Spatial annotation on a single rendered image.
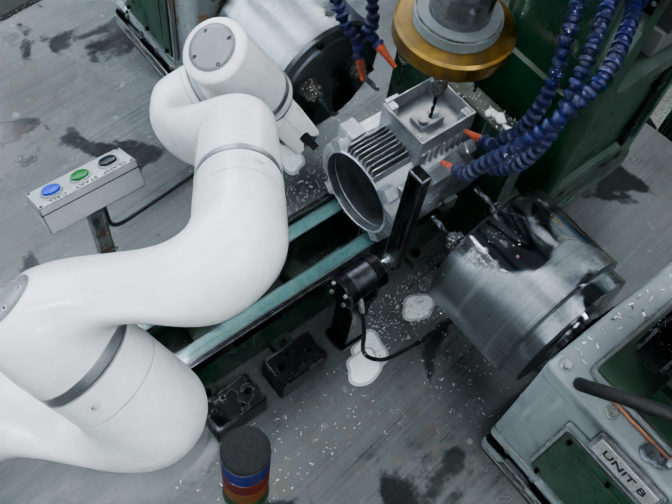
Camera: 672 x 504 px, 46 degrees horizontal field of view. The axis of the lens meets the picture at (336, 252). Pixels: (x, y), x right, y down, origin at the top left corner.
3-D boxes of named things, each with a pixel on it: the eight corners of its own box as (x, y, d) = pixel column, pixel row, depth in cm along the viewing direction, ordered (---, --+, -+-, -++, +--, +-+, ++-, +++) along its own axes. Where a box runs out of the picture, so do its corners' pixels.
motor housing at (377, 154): (398, 139, 156) (416, 71, 140) (463, 206, 149) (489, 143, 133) (316, 186, 148) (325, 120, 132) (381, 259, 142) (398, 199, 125)
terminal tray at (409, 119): (427, 100, 141) (435, 72, 135) (467, 140, 138) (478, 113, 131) (375, 130, 137) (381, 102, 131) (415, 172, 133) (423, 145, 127)
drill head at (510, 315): (484, 212, 150) (524, 127, 128) (649, 379, 136) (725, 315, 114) (383, 281, 140) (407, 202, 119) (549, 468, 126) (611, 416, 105)
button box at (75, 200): (129, 171, 136) (118, 144, 133) (147, 185, 131) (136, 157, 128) (37, 219, 130) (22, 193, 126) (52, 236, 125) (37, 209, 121)
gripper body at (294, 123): (221, 90, 110) (254, 118, 120) (265, 139, 106) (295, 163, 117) (260, 51, 109) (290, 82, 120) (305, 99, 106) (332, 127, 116)
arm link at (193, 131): (167, 265, 84) (182, 125, 108) (300, 200, 81) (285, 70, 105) (115, 205, 79) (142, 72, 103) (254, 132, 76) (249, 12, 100)
